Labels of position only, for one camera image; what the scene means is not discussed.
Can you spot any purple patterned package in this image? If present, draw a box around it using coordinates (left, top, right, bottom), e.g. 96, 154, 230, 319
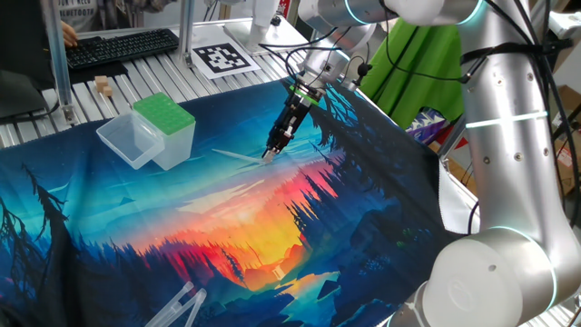
405, 107, 455, 147

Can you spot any white plastic device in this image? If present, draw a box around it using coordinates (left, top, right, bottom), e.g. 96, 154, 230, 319
547, 9, 581, 41

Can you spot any black white marker sheet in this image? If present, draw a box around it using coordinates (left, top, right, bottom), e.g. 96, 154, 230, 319
191, 42, 262, 81

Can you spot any black monitor cable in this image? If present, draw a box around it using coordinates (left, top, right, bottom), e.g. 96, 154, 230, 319
0, 102, 61, 127

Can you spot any person torso grey shirt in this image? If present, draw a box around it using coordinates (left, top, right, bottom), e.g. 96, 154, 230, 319
56, 0, 99, 33

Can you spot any clear plastic box lid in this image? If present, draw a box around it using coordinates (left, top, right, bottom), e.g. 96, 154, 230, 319
95, 111, 165, 171

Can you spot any black monitor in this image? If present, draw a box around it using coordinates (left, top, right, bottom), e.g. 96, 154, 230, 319
0, 0, 58, 122

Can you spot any person hand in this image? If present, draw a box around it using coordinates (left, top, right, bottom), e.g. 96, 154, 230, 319
60, 20, 79, 49

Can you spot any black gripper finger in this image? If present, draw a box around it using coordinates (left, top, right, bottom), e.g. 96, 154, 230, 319
262, 126, 285, 164
277, 132, 296, 158

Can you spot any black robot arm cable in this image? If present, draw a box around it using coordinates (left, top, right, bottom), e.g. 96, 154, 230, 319
258, 0, 581, 219

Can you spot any black keyboard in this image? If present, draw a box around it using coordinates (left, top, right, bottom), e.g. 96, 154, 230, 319
65, 27, 181, 70

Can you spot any aluminium frame post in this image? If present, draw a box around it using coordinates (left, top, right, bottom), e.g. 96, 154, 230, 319
40, 0, 77, 124
437, 113, 468, 160
176, 0, 197, 68

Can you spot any green flange ring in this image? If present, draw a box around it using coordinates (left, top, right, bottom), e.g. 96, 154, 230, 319
289, 84, 326, 106

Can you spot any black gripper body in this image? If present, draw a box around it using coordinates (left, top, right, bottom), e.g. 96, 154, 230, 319
271, 96, 315, 138

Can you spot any green pipette tip holder box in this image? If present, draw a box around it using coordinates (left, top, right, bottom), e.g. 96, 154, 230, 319
133, 92, 197, 172

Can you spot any cardboard box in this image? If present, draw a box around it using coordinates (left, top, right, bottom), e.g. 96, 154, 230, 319
554, 84, 581, 196

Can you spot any bright green cloth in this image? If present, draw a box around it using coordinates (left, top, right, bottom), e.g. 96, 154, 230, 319
358, 20, 464, 131

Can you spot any forest sunset printed cloth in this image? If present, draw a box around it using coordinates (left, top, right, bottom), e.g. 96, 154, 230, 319
0, 65, 480, 327

